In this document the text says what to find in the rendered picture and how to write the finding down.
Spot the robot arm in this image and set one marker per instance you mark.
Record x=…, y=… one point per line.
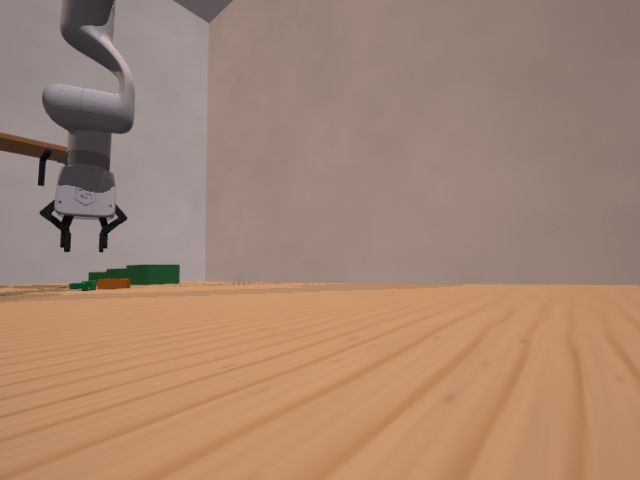
x=87, y=115

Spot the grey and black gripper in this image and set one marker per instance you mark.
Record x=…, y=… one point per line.
x=84, y=193

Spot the green bins with labels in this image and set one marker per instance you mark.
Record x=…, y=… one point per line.
x=150, y=274

